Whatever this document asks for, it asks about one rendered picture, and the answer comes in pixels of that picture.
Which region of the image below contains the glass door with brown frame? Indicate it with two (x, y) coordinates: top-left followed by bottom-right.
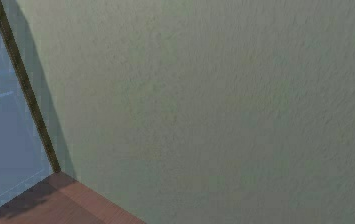
(0, 0), (62, 217)

